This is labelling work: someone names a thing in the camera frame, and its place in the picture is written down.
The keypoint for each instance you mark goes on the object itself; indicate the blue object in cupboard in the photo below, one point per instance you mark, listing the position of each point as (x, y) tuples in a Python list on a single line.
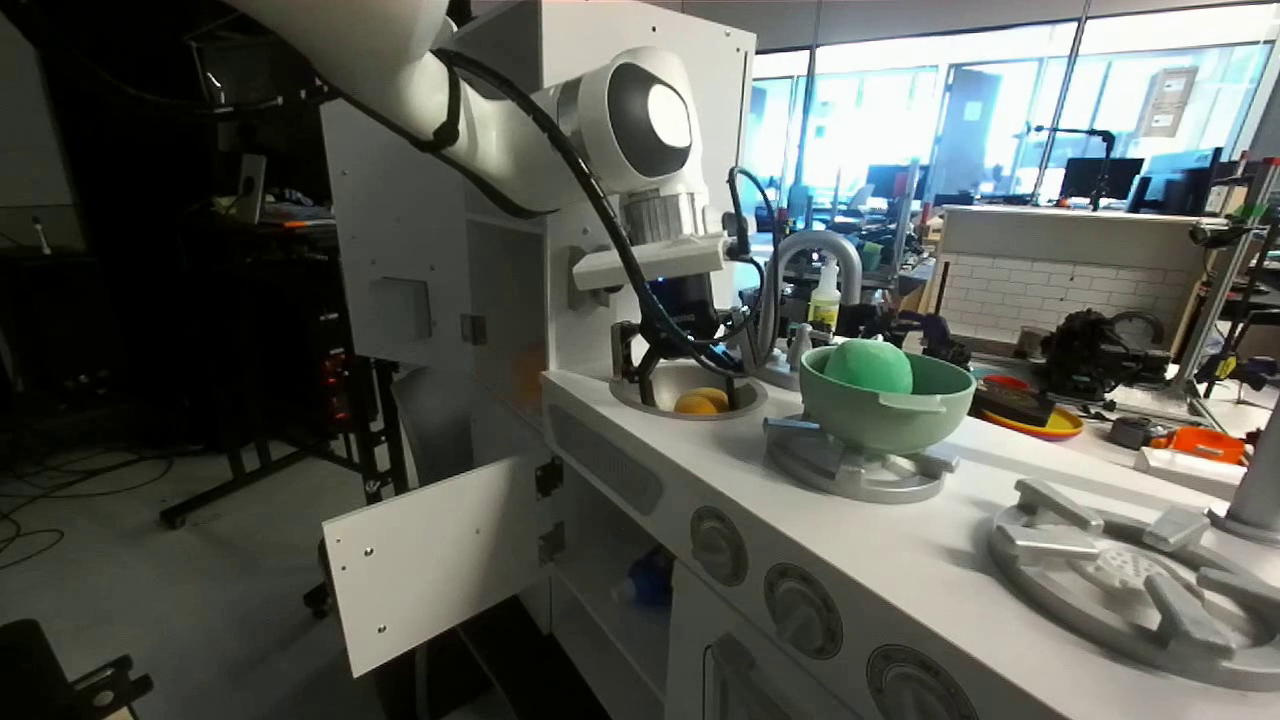
[(650, 581)]

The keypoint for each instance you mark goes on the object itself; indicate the green toy bowl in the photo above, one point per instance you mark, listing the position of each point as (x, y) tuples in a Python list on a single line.
[(882, 424)]

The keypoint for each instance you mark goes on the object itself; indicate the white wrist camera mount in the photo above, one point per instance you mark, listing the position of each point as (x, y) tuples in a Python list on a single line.
[(641, 267)]

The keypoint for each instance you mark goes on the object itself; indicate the grey toy faucet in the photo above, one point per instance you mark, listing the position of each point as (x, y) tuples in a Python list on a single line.
[(832, 252)]

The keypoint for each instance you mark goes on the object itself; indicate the clear spray bottle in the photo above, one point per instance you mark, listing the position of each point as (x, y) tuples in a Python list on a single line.
[(826, 306)]

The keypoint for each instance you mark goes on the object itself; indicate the small distant black monitor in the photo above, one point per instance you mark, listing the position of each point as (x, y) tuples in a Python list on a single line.
[(1102, 181)]

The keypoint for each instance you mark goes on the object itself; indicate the green toy ball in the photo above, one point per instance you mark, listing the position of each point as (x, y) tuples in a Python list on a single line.
[(867, 369)]

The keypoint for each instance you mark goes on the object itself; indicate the white toy oven door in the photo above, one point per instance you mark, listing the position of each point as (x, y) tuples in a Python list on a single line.
[(694, 664)]

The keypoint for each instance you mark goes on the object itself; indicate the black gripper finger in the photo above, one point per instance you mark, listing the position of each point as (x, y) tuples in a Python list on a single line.
[(741, 362), (632, 364)]

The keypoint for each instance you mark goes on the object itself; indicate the white toy kitchen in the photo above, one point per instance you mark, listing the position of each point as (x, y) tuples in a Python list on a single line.
[(867, 533)]

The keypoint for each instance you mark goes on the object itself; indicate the grey toy burner grate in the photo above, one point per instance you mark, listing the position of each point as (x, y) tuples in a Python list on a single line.
[(852, 477), (1134, 601)]

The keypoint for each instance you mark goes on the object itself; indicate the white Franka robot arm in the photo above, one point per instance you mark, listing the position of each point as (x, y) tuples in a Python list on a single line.
[(373, 41)]

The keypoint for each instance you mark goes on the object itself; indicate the orange tool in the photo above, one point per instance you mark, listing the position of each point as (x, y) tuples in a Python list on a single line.
[(1210, 444)]

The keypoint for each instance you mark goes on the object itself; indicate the yellow plate with red item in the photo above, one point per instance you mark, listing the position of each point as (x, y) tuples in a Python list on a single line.
[(1024, 405)]

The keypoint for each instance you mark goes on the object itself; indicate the black floor stand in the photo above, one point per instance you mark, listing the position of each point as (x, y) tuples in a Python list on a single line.
[(40, 674)]

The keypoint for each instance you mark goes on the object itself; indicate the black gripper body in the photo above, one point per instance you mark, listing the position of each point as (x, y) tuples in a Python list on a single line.
[(694, 316)]

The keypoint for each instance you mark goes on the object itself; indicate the small white cupboard door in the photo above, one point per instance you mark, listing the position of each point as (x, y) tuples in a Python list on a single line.
[(427, 562)]

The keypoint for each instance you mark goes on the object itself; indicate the white partition counter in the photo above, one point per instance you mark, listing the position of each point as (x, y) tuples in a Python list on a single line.
[(1064, 274)]

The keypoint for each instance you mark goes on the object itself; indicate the black work table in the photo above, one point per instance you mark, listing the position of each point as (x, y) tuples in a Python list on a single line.
[(242, 467)]

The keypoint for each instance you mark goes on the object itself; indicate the yellow toy ball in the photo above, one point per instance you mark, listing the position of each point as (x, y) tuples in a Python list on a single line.
[(700, 403)]

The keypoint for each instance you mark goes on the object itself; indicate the black device pile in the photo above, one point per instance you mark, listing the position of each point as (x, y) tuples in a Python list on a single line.
[(1087, 349)]

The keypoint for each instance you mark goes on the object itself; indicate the grey round stove knob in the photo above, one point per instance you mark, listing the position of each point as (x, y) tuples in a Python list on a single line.
[(717, 550), (802, 615), (917, 689)]

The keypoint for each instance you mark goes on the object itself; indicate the grey upright pole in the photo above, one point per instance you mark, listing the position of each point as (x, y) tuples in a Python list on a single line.
[(1261, 487)]

